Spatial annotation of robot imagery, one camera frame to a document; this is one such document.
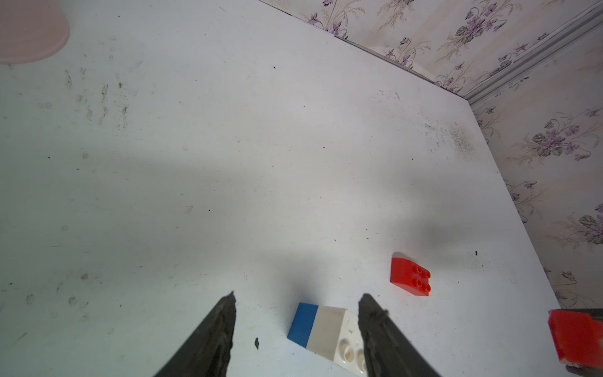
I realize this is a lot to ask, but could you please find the pink pen cup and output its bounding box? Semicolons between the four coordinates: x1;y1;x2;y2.
1;0;70;64

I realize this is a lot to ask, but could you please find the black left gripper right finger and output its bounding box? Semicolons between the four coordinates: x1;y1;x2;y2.
358;293;440;377

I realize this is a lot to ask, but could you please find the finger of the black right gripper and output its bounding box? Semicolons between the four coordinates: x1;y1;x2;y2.
564;308;603;377

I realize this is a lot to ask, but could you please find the blue lego brick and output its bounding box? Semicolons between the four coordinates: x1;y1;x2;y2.
287;303;319;348

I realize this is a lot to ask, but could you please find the long red lego brick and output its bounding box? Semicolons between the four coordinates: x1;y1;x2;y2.
548;309;602;370

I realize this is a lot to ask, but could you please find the red curved lego brick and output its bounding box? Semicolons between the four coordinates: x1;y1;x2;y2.
390;252;432;297

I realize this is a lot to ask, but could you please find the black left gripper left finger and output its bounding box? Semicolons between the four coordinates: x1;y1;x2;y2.
155;292;236;377

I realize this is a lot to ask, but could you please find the white lego brick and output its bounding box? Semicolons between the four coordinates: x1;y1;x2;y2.
306;306;368;376

